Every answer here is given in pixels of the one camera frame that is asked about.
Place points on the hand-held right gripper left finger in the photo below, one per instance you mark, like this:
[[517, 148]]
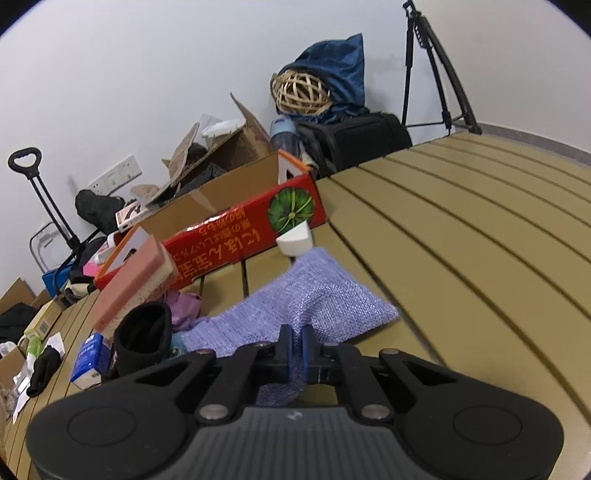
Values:
[[290, 355]]

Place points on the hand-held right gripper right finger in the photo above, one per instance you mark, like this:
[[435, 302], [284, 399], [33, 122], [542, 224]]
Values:
[[310, 355]]

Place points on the purple knitted cloth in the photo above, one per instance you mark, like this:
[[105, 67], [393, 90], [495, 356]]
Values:
[[314, 295]]

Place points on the white wedge foam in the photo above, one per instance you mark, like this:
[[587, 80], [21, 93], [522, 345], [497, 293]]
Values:
[[295, 240]]

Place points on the blue tissue box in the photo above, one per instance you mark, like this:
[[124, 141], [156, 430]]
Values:
[[90, 362]]

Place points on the red cardboard box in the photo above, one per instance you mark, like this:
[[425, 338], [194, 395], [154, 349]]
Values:
[[231, 240]]

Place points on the pink yellow sponge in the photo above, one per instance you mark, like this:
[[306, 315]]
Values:
[[134, 281]]

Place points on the small white photo box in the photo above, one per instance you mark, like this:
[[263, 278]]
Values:
[[131, 217]]

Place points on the open brown cardboard box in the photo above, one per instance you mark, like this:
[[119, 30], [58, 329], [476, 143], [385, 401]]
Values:
[[240, 147]]

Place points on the pink package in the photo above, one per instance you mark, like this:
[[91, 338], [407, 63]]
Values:
[[99, 258]]

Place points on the blue water bottle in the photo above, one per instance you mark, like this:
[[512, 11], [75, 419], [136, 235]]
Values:
[[282, 134]]

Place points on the black suitcase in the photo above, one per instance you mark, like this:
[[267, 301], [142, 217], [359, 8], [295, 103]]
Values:
[[360, 138]]

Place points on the white foam tray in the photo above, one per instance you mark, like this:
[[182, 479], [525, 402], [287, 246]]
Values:
[[224, 128]]

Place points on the black duffel bag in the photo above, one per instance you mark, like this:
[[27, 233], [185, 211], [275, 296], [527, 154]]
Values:
[[99, 210]]

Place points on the black glove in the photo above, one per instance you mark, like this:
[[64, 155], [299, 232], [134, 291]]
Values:
[[44, 371]]

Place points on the small beige carton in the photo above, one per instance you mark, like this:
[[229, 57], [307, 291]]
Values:
[[41, 321]]

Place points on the small green bottle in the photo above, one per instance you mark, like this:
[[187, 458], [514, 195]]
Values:
[[33, 346]]

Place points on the wicker ball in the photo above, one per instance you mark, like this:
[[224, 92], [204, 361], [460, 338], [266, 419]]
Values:
[[300, 92]]

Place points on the white paper sheets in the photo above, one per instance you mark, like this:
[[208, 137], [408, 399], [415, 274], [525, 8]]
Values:
[[21, 392]]

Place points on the cardboard box with clothes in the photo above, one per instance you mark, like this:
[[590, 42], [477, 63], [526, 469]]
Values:
[[18, 290]]

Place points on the blue fabric bag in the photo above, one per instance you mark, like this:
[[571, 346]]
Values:
[[341, 69]]

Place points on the black tripod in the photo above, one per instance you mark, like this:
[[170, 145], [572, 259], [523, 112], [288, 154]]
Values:
[[410, 55]]

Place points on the grey frame blue stool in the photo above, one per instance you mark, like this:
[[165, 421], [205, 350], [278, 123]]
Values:
[[55, 281]]

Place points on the white wall outlet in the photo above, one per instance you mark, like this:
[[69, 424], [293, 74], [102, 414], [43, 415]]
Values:
[[115, 175]]

